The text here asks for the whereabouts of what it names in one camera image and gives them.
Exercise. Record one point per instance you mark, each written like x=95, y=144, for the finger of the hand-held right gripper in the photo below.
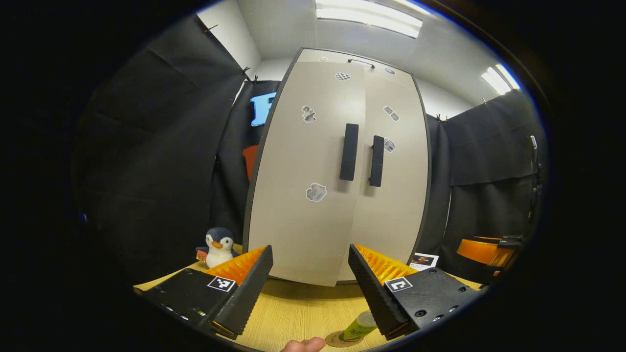
x=481, y=252

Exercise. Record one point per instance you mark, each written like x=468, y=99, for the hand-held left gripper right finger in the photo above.
x=376, y=298

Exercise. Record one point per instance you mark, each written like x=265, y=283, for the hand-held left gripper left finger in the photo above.
x=244, y=300

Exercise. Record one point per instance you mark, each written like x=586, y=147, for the green label bottle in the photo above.
x=359, y=326

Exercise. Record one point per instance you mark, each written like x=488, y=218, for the round cork coaster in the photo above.
x=335, y=341

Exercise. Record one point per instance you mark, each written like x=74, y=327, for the grey cabinet door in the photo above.
x=293, y=220
x=396, y=210

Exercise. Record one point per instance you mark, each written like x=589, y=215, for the grey cabinet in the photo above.
x=332, y=54

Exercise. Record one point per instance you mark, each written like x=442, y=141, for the penguin plush toy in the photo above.
x=220, y=249

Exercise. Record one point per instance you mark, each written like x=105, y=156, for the white photo cover book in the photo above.
x=424, y=260

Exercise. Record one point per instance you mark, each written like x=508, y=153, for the small red box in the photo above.
x=201, y=255

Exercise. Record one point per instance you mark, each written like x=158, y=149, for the small ceiling light panel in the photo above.
x=500, y=79

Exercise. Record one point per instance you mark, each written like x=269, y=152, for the long ceiling light panel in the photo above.
x=369, y=18

